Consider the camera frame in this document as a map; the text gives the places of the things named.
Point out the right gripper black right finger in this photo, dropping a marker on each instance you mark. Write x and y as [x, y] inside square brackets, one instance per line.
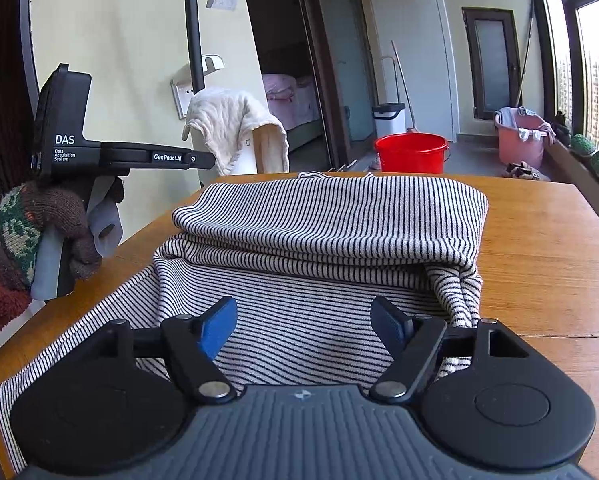
[413, 341]

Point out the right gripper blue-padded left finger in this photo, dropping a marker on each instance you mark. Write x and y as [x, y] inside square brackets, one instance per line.
[192, 343]

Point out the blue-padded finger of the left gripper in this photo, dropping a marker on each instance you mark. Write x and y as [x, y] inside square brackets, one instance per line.
[179, 158]

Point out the grey striped knit garment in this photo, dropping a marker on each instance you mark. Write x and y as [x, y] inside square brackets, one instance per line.
[304, 258]

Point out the gloved left hand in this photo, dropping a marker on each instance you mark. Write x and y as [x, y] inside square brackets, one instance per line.
[25, 212]

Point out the cream towel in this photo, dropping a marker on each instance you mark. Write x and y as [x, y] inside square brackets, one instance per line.
[241, 133]

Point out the pink bed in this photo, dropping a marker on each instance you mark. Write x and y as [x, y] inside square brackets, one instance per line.
[292, 100]

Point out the red plastic bucket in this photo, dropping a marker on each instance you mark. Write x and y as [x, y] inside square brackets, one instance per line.
[412, 153]

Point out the white floor washer vacuum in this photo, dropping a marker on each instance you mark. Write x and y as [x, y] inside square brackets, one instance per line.
[200, 65]

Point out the slippers on floor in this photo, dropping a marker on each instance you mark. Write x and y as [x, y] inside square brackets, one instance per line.
[521, 170]

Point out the white pedal trash bin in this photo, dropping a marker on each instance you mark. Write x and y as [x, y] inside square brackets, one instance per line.
[389, 118]

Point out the pink laundry basket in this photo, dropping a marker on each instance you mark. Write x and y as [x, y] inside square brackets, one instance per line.
[523, 136]

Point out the green potted plant far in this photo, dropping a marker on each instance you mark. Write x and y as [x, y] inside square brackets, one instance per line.
[581, 146]

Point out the wall power socket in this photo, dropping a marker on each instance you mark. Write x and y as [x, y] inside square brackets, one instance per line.
[182, 92]

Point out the broom with red handle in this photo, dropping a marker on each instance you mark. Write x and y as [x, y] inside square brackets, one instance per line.
[413, 127]

